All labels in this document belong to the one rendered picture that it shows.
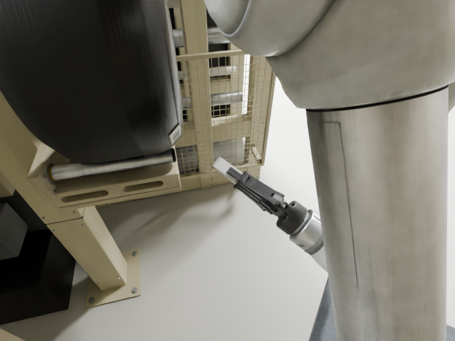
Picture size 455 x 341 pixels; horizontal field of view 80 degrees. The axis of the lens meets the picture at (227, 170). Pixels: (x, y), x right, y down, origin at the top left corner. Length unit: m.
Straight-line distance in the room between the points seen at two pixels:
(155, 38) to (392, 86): 0.42
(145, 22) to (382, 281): 0.48
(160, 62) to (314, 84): 0.38
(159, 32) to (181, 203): 1.44
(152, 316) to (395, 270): 1.38
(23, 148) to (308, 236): 0.78
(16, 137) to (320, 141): 0.81
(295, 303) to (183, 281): 0.59
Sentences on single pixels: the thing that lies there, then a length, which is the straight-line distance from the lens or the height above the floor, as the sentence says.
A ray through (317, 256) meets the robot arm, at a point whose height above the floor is 0.90.
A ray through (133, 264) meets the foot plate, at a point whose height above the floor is 0.01.
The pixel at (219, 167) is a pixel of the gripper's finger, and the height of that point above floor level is 1.01.
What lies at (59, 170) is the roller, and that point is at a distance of 0.88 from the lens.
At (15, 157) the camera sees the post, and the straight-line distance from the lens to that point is 0.97.
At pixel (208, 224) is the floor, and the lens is 1.74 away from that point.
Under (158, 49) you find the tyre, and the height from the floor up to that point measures 1.26.
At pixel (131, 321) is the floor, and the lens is 1.58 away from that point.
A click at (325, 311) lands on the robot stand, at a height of 0.65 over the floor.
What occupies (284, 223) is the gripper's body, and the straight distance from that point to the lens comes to 0.62.
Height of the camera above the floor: 1.45
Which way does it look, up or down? 45 degrees down
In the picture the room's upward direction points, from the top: straight up
